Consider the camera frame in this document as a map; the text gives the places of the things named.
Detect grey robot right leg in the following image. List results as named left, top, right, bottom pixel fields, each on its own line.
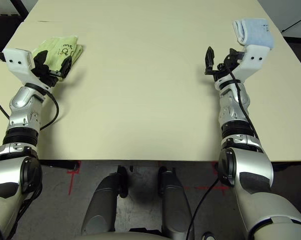
left=157, top=166, right=195, bottom=240

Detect thin black bar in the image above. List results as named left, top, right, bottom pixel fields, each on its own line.
left=281, top=14, right=301, bottom=32

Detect black left camera cable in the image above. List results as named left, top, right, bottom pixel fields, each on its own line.
left=0, top=51, right=61, bottom=236

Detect grey robot pelvis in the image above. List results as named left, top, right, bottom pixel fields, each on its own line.
left=72, top=231, right=171, bottom=240

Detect folded light blue towel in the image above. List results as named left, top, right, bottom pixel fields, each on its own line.
left=232, top=17, right=275, bottom=50

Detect beige side table black frame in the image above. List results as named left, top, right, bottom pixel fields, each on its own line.
left=15, top=0, right=31, bottom=15

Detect grey robot leg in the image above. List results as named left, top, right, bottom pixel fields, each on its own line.
left=80, top=166, right=129, bottom=236
left=157, top=166, right=195, bottom=240

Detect grey robot left leg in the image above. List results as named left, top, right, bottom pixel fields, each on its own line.
left=80, top=166, right=129, bottom=236

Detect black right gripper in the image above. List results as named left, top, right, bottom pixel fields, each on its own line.
left=204, top=46, right=239, bottom=81

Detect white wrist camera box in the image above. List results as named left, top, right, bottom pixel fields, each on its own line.
left=214, top=44, right=271, bottom=91
left=1, top=47, right=53, bottom=90

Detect red floor tape mark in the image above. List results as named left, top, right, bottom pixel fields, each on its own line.
left=184, top=162, right=229, bottom=196
left=66, top=162, right=81, bottom=196

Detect green towel white trim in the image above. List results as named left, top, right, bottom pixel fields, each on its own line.
left=31, top=36, right=84, bottom=82

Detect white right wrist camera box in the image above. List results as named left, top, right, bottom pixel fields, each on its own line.
left=214, top=44, right=271, bottom=91

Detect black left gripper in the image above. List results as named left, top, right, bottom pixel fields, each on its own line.
left=31, top=49, right=73, bottom=88

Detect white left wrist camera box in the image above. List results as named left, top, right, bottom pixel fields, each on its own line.
left=1, top=47, right=53, bottom=90

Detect black foam floor mat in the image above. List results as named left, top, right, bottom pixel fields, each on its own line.
left=0, top=13, right=24, bottom=61

